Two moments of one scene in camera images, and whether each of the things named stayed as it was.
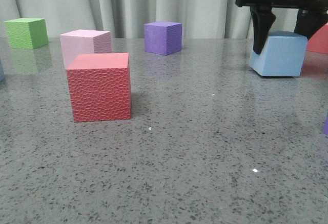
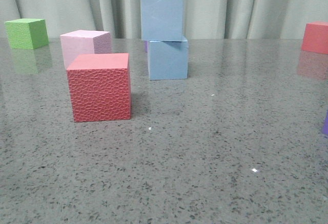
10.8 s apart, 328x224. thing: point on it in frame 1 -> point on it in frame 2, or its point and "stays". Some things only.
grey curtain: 206,7 stays
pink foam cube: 84,41 stays
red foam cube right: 318,42 stays
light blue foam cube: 283,55 -> 162,17
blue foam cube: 2,73 -> 168,60
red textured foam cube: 100,86 stays
